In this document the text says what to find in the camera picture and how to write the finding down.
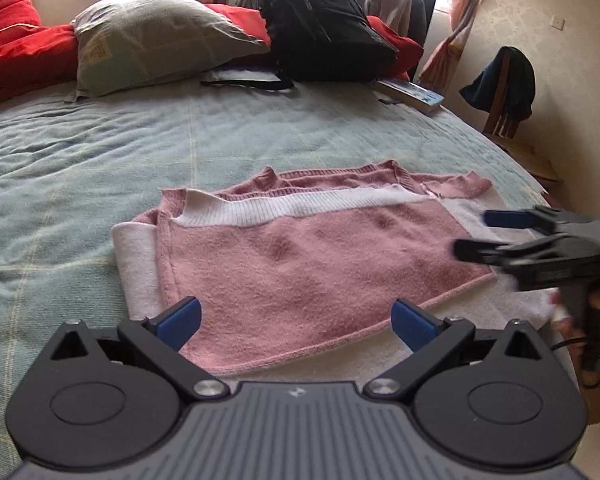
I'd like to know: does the grey flat bag black strap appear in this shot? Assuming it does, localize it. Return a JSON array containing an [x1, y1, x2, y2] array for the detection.
[[200, 64, 295, 92]]

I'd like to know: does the red pillow with piping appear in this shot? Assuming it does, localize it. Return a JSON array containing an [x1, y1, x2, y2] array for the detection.
[[0, 0, 80, 107]]

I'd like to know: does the orange tied curtain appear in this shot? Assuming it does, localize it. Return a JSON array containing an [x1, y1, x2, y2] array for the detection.
[[420, 0, 496, 92]]

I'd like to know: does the hanging dark coat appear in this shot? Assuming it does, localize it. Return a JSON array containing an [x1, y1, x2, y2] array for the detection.
[[410, 0, 437, 68]]

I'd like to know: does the wooden chair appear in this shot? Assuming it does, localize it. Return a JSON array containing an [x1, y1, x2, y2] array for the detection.
[[482, 52, 558, 181]]

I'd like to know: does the black backpack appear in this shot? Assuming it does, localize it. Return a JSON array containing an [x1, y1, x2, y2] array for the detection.
[[259, 0, 400, 83]]

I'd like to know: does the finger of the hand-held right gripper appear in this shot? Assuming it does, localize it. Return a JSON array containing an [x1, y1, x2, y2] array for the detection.
[[482, 207, 596, 233], [452, 237, 556, 266]]

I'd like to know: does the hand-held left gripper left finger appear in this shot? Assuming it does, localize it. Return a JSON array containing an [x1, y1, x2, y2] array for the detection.
[[49, 297, 230, 402]]

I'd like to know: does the grey green pillow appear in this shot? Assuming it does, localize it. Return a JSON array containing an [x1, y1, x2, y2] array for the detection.
[[65, 0, 271, 103]]

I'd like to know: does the hanging beige shirt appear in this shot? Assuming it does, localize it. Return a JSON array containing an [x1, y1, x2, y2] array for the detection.
[[365, 0, 413, 36]]

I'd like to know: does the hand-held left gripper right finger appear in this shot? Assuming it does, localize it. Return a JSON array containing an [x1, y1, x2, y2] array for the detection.
[[364, 298, 555, 403]]

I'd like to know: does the thick paperback book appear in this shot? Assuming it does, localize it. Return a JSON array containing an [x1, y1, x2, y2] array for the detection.
[[372, 79, 445, 113]]

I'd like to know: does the black cable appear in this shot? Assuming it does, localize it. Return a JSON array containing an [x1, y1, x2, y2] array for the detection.
[[550, 337, 588, 353]]

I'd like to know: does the pink and white sweater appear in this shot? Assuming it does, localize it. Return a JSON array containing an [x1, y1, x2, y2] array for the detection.
[[111, 160, 576, 386]]

